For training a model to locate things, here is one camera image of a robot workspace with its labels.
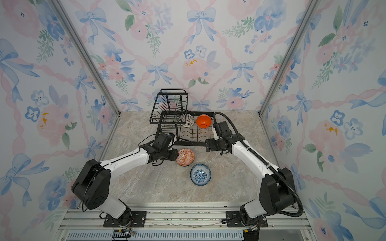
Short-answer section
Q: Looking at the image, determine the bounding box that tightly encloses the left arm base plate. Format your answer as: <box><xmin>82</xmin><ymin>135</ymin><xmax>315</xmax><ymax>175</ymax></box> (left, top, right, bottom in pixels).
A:
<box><xmin>103</xmin><ymin>211</ymin><xmax>147</xmax><ymax>228</ymax></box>

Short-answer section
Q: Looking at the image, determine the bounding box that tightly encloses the black wire dish rack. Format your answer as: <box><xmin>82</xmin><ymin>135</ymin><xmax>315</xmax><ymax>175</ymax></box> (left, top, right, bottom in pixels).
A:
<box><xmin>149</xmin><ymin>88</ymin><xmax>214</xmax><ymax>147</ymax></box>

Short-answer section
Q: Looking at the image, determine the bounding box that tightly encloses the right corner aluminium post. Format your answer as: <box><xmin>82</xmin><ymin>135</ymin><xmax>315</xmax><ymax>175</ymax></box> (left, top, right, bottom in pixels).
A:
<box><xmin>258</xmin><ymin>0</ymin><xmax>320</xmax><ymax>117</ymax></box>

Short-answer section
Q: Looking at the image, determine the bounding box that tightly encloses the red patterned ceramic bowl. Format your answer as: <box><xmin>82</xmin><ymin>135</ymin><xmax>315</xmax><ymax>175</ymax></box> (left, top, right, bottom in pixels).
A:
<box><xmin>176</xmin><ymin>149</ymin><xmax>195</xmax><ymax>167</ymax></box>

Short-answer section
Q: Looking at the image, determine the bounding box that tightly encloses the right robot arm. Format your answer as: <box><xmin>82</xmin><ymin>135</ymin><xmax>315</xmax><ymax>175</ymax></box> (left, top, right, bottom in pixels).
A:
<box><xmin>206</xmin><ymin>122</ymin><xmax>304</xmax><ymax>227</ymax></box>

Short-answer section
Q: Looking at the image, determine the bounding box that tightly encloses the white lattice pattern bowl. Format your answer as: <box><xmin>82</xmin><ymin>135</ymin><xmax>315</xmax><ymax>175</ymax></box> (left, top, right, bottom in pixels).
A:
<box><xmin>182</xmin><ymin>113</ymin><xmax>194</xmax><ymax>128</ymax></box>

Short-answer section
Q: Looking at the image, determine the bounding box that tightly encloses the left corner aluminium post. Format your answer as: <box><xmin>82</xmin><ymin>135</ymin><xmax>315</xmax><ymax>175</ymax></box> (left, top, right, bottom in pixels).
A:
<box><xmin>48</xmin><ymin>0</ymin><xmax>121</xmax><ymax>116</ymax></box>

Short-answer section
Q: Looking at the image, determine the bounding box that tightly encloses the corner aluminium post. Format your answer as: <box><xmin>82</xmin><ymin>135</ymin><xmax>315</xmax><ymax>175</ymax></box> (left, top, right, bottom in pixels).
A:
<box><xmin>258</xmin><ymin>0</ymin><xmax>320</xmax><ymax>117</ymax></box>
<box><xmin>48</xmin><ymin>0</ymin><xmax>121</xmax><ymax>116</ymax></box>

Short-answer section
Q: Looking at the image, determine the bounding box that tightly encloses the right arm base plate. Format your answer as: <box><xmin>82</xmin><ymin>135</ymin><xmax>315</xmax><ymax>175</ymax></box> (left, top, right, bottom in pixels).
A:
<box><xmin>221</xmin><ymin>211</ymin><xmax>268</xmax><ymax>228</ymax></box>

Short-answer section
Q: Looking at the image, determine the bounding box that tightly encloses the aluminium rail frame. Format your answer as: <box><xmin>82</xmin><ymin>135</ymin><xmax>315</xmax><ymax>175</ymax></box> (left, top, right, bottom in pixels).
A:
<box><xmin>53</xmin><ymin>202</ymin><xmax>316</xmax><ymax>241</ymax></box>

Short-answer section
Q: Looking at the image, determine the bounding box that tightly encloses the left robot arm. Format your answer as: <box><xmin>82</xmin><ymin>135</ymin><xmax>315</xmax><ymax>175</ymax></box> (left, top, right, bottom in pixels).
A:
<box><xmin>71</xmin><ymin>133</ymin><xmax>179</xmax><ymax>227</ymax></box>

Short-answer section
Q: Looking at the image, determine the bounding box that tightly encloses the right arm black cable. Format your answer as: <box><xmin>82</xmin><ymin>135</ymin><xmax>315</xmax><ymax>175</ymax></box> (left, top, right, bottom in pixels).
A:
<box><xmin>213</xmin><ymin>112</ymin><xmax>304</xmax><ymax>218</ymax></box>

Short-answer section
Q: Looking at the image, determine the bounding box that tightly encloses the orange plastic bowl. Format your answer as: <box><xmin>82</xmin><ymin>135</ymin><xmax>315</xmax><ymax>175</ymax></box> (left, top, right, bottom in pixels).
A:
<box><xmin>196</xmin><ymin>114</ymin><xmax>212</xmax><ymax>129</ymax></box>

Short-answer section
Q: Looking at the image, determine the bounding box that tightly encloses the blue floral ceramic bowl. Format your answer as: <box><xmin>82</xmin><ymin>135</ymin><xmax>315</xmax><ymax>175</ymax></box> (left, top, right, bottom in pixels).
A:
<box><xmin>190</xmin><ymin>164</ymin><xmax>212</xmax><ymax>186</ymax></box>

